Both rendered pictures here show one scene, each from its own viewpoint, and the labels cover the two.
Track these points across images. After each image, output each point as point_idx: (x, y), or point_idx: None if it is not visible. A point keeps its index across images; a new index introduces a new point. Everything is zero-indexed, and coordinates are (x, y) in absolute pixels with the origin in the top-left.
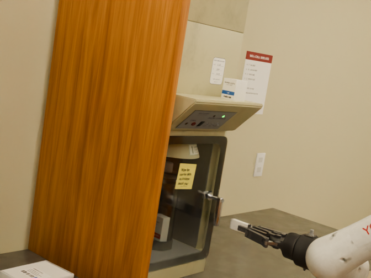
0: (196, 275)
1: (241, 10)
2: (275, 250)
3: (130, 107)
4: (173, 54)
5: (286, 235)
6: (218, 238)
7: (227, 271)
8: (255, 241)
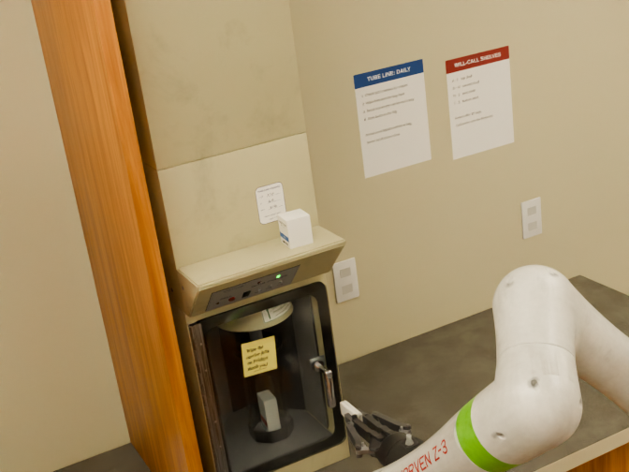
0: (333, 466)
1: (287, 104)
2: None
3: (136, 299)
4: (141, 242)
5: (383, 441)
6: (423, 375)
7: None
8: (353, 444)
